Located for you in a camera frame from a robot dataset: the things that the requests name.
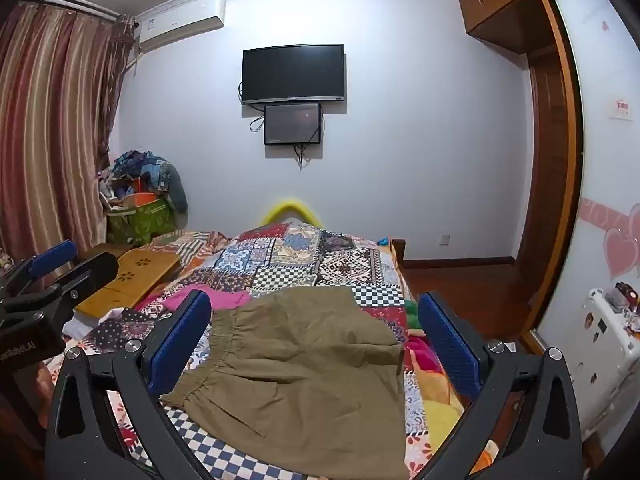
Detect wooden wardrobe frame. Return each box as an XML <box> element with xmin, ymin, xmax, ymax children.
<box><xmin>515</xmin><ymin>0</ymin><xmax>587</xmax><ymax>342</ymax></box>

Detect small black wall monitor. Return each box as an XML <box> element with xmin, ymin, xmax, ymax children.
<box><xmin>263</xmin><ymin>102</ymin><xmax>324</xmax><ymax>147</ymax></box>

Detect pink heart door stickers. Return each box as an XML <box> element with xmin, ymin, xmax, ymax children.
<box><xmin>580</xmin><ymin>197</ymin><xmax>640</xmax><ymax>282</ymax></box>

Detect patchwork printed quilt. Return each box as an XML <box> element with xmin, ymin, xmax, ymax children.
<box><xmin>50</xmin><ymin>222</ymin><xmax>481</xmax><ymax>480</ymax></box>

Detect small items on suitcase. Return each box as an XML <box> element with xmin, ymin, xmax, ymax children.
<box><xmin>602</xmin><ymin>280</ymin><xmax>640</xmax><ymax>334</ymax></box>

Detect red and white door sticker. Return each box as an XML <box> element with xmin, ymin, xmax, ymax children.
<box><xmin>610</xmin><ymin>95</ymin><xmax>635</xmax><ymax>122</ymax></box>

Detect pile of colourful clothes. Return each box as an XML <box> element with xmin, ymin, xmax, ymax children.
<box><xmin>99</xmin><ymin>149</ymin><xmax>189</xmax><ymax>214</ymax></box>

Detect pink folded cloth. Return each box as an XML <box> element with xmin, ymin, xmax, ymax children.
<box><xmin>162</xmin><ymin>284</ymin><xmax>251</xmax><ymax>314</ymax></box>

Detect olive green pants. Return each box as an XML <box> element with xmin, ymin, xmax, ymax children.
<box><xmin>159</xmin><ymin>287</ymin><xmax>408</xmax><ymax>480</ymax></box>

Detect wooden bed frame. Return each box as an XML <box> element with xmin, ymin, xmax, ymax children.
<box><xmin>391</xmin><ymin>237</ymin><xmax>417</xmax><ymax>302</ymax></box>

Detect white sliding wardrobe door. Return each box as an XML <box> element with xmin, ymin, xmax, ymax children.
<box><xmin>530</xmin><ymin>0</ymin><xmax>640</xmax><ymax>342</ymax></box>

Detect colourful fleece blanket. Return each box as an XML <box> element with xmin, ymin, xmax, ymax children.
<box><xmin>402</xmin><ymin>300</ymin><xmax>472</xmax><ymax>442</ymax></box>

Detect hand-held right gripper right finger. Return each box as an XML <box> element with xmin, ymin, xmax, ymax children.
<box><xmin>415</xmin><ymin>291</ymin><xmax>583</xmax><ymax>480</ymax></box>

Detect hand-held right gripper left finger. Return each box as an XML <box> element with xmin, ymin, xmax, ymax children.
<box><xmin>45</xmin><ymin>290</ymin><xmax>213</xmax><ymax>480</ymax></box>

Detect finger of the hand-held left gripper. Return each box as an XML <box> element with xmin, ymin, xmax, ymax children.
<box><xmin>0</xmin><ymin>240</ymin><xmax>79</xmax><ymax>295</ymax></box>
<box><xmin>29</xmin><ymin>251</ymin><xmax>120</xmax><ymax>332</ymax></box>

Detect white air conditioner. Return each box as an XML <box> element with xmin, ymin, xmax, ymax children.
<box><xmin>134</xmin><ymin>0</ymin><xmax>227</xmax><ymax>54</ymax></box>

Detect black wall television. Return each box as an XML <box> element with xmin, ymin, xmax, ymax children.
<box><xmin>241</xmin><ymin>44</ymin><xmax>346</xmax><ymax>106</ymax></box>

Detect white cloth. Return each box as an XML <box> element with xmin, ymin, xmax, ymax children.
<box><xmin>62</xmin><ymin>307</ymin><xmax>126</xmax><ymax>342</ymax></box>

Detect yellow curved headboard pad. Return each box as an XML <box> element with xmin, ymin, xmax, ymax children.
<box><xmin>260</xmin><ymin>199</ymin><xmax>324</xmax><ymax>226</ymax></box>

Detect striped curtain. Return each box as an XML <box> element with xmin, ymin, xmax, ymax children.
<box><xmin>0</xmin><ymin>2</ymin><xmax>137</xmax><ymax>271</ymax></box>

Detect wooden overhead cabinet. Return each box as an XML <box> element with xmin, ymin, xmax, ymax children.
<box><xmin>456</xmin><ymin>0</ymin><xmax>556</xmax><ymax>56</ymax></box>

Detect green fabric bag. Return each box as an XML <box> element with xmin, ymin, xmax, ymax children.
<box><xmin>106</xmin><ymin>199</ymin><xmax>176</xmax><ymax>247</ymax></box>

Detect curtain rail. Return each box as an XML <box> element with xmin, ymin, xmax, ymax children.
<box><xmin>22</xmin><ymin>0</ymin><xmax>137</xmax><ymax>25</ymax></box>

